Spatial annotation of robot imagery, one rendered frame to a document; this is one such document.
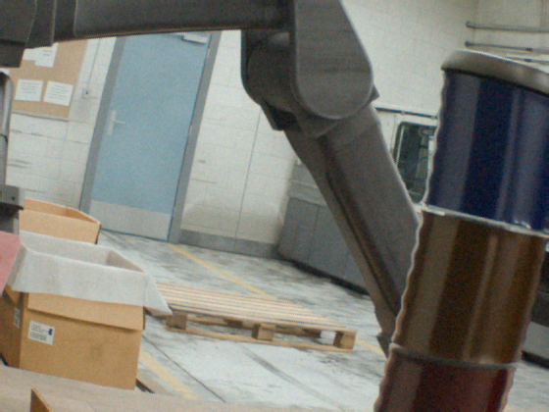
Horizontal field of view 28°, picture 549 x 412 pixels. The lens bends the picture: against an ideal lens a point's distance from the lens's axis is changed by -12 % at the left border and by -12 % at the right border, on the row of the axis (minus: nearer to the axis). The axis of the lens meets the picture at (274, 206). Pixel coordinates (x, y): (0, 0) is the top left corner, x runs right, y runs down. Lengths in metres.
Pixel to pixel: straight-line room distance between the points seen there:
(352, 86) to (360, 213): 0.10
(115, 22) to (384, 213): 0.26
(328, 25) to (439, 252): 0.56
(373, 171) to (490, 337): 0.61
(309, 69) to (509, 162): 0.56
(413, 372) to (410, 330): 0.01
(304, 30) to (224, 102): 11.12
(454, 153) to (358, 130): 0.58
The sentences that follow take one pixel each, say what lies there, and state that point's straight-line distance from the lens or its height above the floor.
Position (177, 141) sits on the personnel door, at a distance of 11.79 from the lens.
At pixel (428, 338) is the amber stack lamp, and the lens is 0.28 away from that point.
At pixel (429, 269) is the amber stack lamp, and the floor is 1.14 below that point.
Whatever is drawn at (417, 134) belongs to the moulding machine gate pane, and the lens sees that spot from 9.98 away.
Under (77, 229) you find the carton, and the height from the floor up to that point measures 0.68.
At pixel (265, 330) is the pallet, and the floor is 0.09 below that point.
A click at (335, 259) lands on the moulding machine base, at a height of 0.23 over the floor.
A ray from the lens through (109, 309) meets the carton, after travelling 4.05.
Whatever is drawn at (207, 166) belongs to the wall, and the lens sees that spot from 11.93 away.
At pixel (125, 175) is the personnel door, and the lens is 11.66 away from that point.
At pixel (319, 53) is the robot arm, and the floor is 1.23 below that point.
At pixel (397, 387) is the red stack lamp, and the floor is 1.11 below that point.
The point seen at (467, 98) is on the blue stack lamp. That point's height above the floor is 1.18.
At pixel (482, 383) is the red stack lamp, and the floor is 1.12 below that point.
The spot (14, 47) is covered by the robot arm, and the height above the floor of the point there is 1.20.
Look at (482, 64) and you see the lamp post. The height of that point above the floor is 1.19.
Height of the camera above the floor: 1.16
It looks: 3 degrees down
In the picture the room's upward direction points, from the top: 11 degrees clockwise
